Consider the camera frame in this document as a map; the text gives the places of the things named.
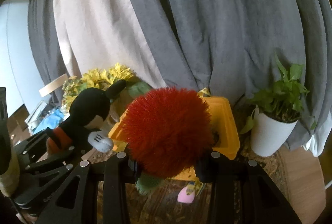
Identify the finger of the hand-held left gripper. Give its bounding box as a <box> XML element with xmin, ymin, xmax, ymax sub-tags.
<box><xmin>13</xmin><ymin>128</ymin><xmax>63</xmax><ymax>160</ymax></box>
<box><xmin>24</xmin><ymin>146</ymin><xmax>89</xmax><ymax>176</ymax></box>

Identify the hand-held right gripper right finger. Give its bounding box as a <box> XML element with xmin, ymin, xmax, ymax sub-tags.
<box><xmin>194</xmin><ymin>151</ymin><xmax>303</xmax><ymax>224</ymax></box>

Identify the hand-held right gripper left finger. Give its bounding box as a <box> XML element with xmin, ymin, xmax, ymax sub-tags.
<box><xmin>35</xmin><ymin>151</ymin><xmax>142</xmax><ymax>224</ymax></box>

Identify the orange storage box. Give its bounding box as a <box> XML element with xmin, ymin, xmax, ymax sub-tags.
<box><xmin>107</xmin><ymin>88</ymin><xmax>240</xmax><ymax>182</ymax></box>

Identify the red fluffy pompom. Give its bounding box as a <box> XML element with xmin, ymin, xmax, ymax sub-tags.
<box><xmin>121</xmin><ymin>87</ymin><xmax>216</xmax><ymax>179</ymax></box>

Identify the black mouse plush toy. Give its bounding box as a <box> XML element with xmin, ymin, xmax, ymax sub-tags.
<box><xmin>46</xmin><ymin>80</ymin><xmax>127</xmax><ymax>155</ymax></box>

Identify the blue cloth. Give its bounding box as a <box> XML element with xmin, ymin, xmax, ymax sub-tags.
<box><xmin>33</xmin><ymin>107</ymin><xmax>66</xmax><ymax>134</ymax></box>

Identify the pink plush toy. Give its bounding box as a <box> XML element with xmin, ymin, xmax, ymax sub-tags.
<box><xmin>177</xmin><ymin>181</ymin><xmax>198</xmax><ymax>204</ymax></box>

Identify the patterned fringed rug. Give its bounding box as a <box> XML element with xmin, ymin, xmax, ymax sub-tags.
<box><xmin>88</xmin><ymin>146</ymin><xmax>295</xmax><ymax>224</ymax></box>

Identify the potted plant in white pot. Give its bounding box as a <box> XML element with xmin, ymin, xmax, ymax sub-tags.
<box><xmin>239</xmin><ymin>52</ymin><xmax>317</xmax><ymax>157</ymax></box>

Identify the white wardrobe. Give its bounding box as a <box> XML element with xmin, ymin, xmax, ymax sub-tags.
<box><xmin>0</xmin><ymin>0</ymin><xmax>45</xmax><ymax>117</ymax></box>

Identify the sunflower bouquet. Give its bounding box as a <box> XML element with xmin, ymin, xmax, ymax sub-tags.
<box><xmin>62</xmin><ymin>63</ymin><xmax>136</xmax><ymax>108</ymax></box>

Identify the white sheer curtain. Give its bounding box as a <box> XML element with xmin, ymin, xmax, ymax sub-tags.
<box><xmin>302</xmin><ymin>131</ymin><xmax>332</xmax><ymax>157</ymax></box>

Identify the narrow grey curtain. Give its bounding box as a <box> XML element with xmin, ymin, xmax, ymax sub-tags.
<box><xmin>27</xmin><ymin>0</ymin><xmax>86</xmax><ymax>100</ymax></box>

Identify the beige curtain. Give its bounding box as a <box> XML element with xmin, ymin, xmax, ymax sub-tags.
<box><xmin>53</xmin><ymin>0</ymin><xmax>168</xmax><ymax>91</ymax></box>

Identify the wide grey curtain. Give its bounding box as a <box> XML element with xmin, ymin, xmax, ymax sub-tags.
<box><xmin>114</xmin><ymin>0</ymin><xmax>332</xmax><ymax>157</ymax></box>

